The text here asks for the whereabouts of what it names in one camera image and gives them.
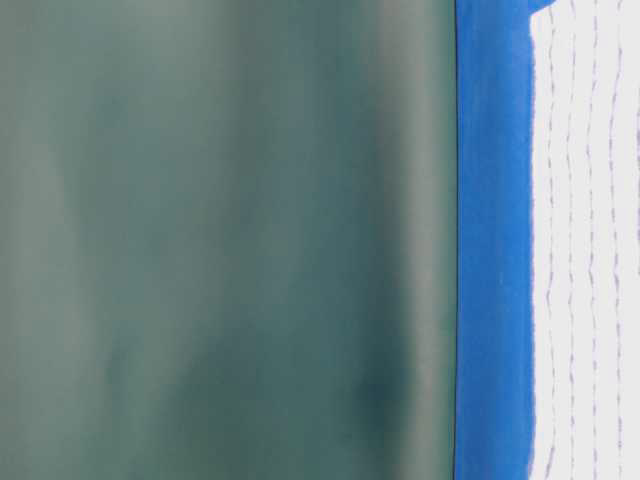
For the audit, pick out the white blue striped towel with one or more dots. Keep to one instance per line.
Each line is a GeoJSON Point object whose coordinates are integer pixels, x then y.
{"type": "Point", "coordinates": [585, 212]}

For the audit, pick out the blue table cloth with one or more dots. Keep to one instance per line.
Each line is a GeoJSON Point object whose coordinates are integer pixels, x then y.
{"type": "Point", "coordinates": [494, 418]}

